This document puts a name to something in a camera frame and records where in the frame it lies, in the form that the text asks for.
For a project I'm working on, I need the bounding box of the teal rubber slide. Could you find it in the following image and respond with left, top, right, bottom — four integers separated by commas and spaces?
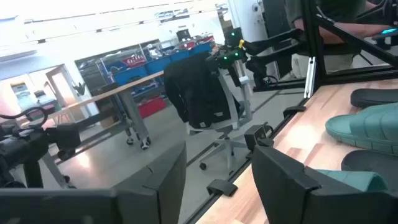
325, 102, 398, 156
317, 169, 389, 193

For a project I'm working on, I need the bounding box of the wooden top work table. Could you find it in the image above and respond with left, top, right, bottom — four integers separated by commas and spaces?
17, 70, 165, 151

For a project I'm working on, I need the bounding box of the black jacket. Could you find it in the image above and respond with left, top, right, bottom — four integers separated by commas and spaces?
164, 52, 242, 130

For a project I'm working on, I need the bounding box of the person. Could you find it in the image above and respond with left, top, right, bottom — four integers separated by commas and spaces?
284, 0, 398, 78

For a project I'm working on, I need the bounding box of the black table edge clamp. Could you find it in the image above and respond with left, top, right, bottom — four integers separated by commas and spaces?
282, 105, 307, 119
244, 123, 275, 154
206, 179, 239, 197

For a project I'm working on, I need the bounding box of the person's forearm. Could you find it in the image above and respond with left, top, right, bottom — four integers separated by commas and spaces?
294, 17, 391, 45

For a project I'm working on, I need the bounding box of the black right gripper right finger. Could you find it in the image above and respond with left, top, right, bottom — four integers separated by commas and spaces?
251, 146, 398, 224

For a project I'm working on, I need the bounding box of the black rubber slide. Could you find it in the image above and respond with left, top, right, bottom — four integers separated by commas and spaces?
341, 150, 398, 191
350, 88, 398, 109

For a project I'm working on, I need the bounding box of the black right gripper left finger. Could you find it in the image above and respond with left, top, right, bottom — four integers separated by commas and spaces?
0, 141, 187, 224

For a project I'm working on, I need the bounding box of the silver aluminium profile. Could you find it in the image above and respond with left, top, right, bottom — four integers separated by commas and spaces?
303, 57, 317, 99

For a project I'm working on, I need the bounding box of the black equipment on stand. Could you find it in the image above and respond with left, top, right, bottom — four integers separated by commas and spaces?
0, 107, 82, 189

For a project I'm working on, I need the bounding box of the white office chair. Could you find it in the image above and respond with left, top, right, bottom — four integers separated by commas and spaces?
185, 60, 253, 172

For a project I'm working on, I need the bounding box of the blue storage bin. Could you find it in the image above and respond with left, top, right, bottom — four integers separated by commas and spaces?
169, 49, 191, 62
188, 42, 214, 57
145, 55, 172, 75
113, 65, 149, 86

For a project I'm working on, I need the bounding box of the black aluminium frame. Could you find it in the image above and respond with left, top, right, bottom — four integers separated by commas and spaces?
253, 0, 398, 97

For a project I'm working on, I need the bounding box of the red storage bin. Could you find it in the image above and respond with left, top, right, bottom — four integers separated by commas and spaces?
138, 96, 167, 119

